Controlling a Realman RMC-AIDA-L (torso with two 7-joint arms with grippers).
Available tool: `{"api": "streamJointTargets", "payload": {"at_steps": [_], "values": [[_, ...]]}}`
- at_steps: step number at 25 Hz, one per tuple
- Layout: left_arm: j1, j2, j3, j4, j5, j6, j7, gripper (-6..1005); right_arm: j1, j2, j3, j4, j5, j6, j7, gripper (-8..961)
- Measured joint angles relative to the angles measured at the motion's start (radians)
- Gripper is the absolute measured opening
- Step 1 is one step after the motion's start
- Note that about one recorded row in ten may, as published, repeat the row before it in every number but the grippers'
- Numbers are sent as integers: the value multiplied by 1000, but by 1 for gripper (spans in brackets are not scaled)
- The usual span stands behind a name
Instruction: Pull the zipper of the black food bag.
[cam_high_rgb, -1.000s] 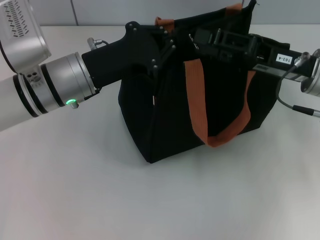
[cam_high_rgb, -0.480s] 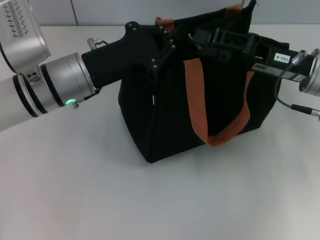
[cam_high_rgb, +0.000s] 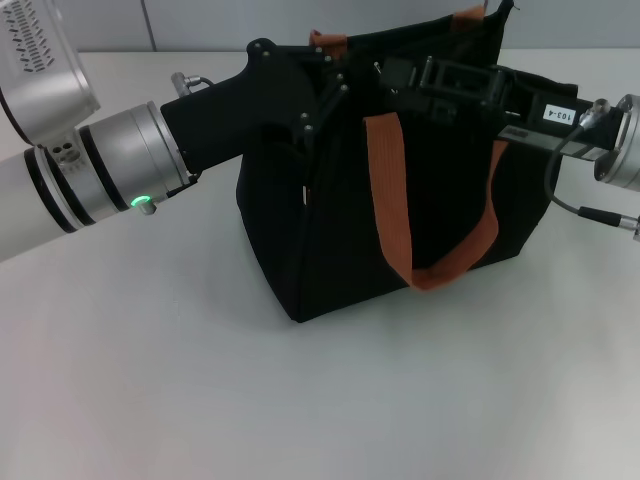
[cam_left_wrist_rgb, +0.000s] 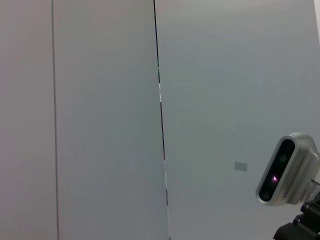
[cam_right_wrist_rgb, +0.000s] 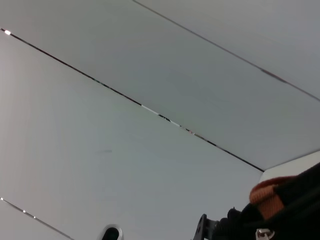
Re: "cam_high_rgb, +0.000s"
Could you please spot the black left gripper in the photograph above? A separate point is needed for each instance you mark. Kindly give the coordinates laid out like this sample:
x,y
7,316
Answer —
x,y
250,100

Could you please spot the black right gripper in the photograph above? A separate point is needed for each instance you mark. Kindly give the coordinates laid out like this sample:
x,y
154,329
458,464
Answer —
x,y
530,110

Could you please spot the silver zipper pull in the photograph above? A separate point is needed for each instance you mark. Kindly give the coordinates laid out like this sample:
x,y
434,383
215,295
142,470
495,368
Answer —
x,y
378,68

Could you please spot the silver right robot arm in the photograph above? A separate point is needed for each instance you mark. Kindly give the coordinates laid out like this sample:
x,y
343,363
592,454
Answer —
x,y
622,145

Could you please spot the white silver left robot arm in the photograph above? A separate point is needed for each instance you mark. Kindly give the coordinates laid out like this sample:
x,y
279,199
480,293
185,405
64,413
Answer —
x,y
120,155

